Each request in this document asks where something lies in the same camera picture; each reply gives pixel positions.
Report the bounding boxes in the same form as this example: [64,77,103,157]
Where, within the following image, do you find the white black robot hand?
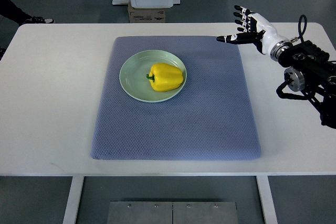
[216,5,292,61]

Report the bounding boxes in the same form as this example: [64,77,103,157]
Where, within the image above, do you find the yellow bell pepper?
[146,63,184,92]

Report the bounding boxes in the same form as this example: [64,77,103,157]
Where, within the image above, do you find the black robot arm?
[272,15,335,129]

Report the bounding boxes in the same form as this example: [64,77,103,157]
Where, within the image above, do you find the light green plate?
[119,50,187,103]

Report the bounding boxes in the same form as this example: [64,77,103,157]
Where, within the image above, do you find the blue-grey quilted mat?
[91,36,261,161]

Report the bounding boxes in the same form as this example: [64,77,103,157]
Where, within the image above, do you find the cardboard box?
[128,2,166,23]

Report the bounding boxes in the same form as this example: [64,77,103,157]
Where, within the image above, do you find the right white table leg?
[256,176,278,224]

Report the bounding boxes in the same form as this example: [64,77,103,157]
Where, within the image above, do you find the white table leg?
[256,176,278,224]
[62,175,84,224]

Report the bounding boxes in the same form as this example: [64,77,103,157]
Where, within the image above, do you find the black white sneaker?
[22,16,55,24]

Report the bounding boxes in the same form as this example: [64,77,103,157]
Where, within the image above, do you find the left white table leg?
[62,175,84,224]

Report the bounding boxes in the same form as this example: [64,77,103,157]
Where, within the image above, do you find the person in dark clothes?
[1,0,32,25]

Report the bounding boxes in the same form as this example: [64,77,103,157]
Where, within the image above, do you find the grey metal base plate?
[107,201,238,223]

